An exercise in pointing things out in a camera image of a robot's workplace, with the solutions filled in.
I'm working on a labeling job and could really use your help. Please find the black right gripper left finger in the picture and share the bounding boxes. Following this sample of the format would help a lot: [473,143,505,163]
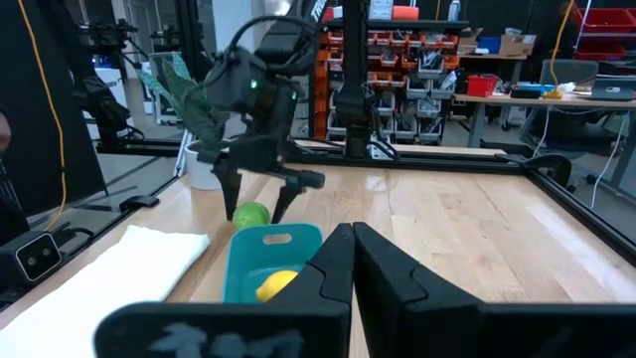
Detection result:
[276,222,356,305]

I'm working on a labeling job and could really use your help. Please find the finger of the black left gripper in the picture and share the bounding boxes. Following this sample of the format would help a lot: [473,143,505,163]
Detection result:
[270,182,305,224]
[213,163,242,222]

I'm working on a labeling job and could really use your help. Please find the orange box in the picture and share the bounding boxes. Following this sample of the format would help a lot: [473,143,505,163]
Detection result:
[392,4,421,21]

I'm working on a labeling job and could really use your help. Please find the yellow cable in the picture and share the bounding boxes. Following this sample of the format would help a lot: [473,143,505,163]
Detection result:
[17,0,69,233]
[544,0,577,100]

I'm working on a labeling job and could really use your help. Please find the white box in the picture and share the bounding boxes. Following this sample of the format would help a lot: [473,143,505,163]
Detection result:
[368,0,394,20]

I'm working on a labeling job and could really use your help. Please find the black panel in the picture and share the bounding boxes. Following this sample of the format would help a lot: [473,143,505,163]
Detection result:
[0,0,108,218]

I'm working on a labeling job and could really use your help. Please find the white plant pot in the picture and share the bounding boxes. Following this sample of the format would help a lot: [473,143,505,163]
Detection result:
[183,140,234,192]

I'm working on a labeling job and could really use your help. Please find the grey laptop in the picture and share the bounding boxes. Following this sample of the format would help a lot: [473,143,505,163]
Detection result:
[589,74,636,103]

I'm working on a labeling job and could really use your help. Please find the red bin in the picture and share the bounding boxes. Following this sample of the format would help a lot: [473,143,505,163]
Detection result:
[465,74,499,98]

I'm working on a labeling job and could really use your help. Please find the green toy cabbage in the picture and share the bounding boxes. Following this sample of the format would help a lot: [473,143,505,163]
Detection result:
[232,201,272,231]

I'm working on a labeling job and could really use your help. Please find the black aluminium table frame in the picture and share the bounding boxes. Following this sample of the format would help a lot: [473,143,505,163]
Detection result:
[19,140,636,268]

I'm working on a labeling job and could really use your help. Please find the yellow toy lemon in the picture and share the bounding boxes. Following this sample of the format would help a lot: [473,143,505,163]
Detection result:
[255,269,300,303]

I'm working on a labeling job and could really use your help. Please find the shelf with small bins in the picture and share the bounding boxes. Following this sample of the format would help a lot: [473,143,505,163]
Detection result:
[312,18,471,146]

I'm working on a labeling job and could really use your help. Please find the white folded cloth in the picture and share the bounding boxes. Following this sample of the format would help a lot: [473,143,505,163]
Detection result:
[0,224,212,358]

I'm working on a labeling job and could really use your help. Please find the black camera box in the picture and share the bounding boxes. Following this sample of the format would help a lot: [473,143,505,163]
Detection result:
[0,231,65,299]

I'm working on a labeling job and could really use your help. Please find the red crates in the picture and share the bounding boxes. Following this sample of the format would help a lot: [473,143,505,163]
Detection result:
[574,7,636,62]

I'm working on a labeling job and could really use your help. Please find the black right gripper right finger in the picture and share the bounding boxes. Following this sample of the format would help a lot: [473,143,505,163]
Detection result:
[354,222,481,358]

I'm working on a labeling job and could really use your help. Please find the wooden work table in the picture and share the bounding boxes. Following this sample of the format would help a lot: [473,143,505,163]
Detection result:
[454,91,636,150]

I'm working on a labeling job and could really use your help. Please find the teal plastic container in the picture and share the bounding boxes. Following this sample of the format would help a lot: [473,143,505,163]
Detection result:
[222,222,324,304]

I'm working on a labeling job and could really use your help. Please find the artificial plant teal leaves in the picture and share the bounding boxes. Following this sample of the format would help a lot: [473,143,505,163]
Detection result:
[136,52,231,161]

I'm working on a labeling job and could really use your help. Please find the cardboard box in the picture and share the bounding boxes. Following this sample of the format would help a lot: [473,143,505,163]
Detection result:
[498,33,538,58]

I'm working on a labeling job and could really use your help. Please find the blue bin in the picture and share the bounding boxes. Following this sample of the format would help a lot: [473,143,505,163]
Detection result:
[478,36,502,55]

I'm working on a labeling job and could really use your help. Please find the grey office chair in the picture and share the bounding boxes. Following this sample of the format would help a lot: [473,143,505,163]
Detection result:
[519,59,625,156]

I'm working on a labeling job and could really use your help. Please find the person's hand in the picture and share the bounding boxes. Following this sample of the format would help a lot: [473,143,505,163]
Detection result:
[0,111,12,154]

